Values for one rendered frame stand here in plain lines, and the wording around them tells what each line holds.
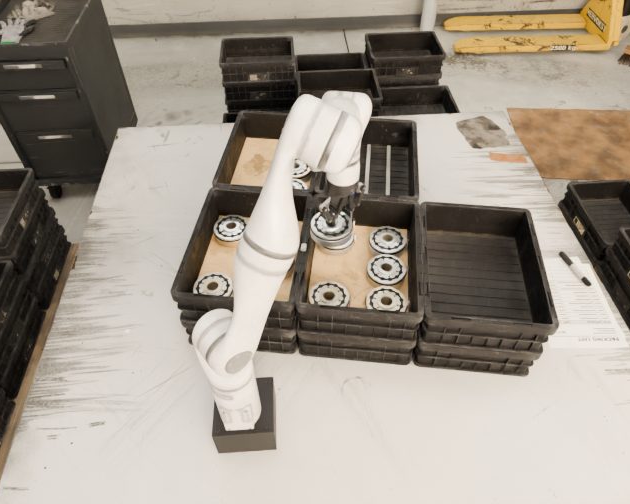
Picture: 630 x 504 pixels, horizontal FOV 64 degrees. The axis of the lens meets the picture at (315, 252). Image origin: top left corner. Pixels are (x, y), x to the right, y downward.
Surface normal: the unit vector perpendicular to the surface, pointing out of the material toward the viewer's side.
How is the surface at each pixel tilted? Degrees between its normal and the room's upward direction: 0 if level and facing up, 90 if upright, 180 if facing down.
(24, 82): 90
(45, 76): 90
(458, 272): 0
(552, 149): 1
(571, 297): 0
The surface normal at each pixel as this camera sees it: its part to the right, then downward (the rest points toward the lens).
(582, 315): 0.00, -0.67
